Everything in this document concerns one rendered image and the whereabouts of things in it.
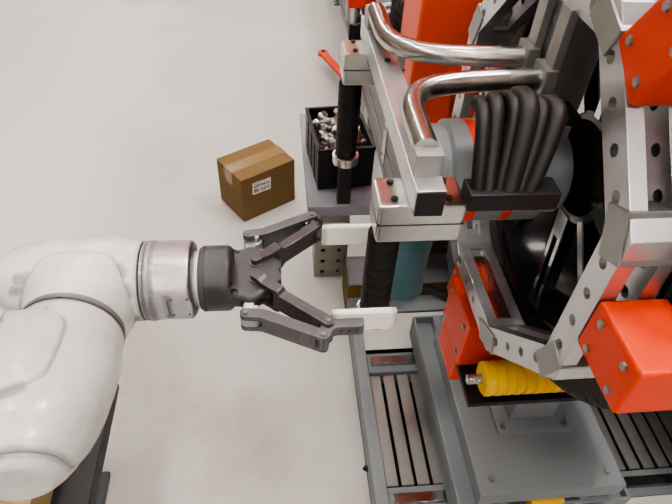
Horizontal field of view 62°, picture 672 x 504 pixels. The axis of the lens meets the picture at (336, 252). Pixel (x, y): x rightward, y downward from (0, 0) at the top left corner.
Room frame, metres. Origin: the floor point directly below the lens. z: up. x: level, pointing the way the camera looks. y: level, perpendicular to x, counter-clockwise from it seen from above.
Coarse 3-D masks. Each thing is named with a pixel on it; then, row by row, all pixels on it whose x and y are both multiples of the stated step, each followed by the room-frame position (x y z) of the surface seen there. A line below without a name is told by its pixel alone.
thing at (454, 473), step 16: (416, 320) 0.94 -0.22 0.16; (432, 320) 0.94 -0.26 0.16; (416, 336) 0.89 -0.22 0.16; (432, 336) 0.90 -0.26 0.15; (416, 352) 0.86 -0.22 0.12; (432, 352) 0.85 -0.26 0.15; (432, 368) 0.80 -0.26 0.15; (432, 384) 0.76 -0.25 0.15; (432, 400) 0.70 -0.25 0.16; (448, 400) 0.71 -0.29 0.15; (432, 416) 0.68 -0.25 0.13; (448, 416) 0.67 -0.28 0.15; (432, 432) 0.66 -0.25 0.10; (448, 432) 0.63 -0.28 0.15; (448, 448) 0.59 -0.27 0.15; (448, 464) 0.55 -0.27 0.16; (464, 464) 0.56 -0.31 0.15; (448, 480) 0.53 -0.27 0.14; (464, 480) 0.52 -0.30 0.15; (448, 496) 0.50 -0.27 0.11; (464, 496) 0.49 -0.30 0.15; (592, 496) 0.50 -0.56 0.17; (608, 496) 0.51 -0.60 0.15; (624, 496) 0.50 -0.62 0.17
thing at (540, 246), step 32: (576, 128) 0.73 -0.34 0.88; (576, 160) 0.73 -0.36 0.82; (576, 192) 0.69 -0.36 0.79; (512, 224) 0.78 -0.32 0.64; (544, 224) 0.78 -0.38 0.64; (576, 224) 0.64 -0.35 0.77; (512, 256) 0.72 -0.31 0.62; (544, 256) 0.66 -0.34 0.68; (576, 256) 0.73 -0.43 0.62; (544, 288) 0.63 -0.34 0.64; (544, 320) 0.56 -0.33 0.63
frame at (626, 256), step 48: (528, 0) 0.83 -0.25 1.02; (576, 0) 0.62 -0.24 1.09; (624, 0) 0.54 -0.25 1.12; (624, 96) 0.48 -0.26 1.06; (624, 144) 0.45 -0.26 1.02; (624, 192) 0.42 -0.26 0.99; (480, 240) 0.75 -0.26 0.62; (624, 240) 0.39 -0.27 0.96; (480, 288) 0.64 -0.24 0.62; (576, 288) 0.42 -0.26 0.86; (624, 288) 0.42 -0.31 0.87; (480, 336) 0.56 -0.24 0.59; (528, 336) 0.47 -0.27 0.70; (576, 336) 0.39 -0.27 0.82
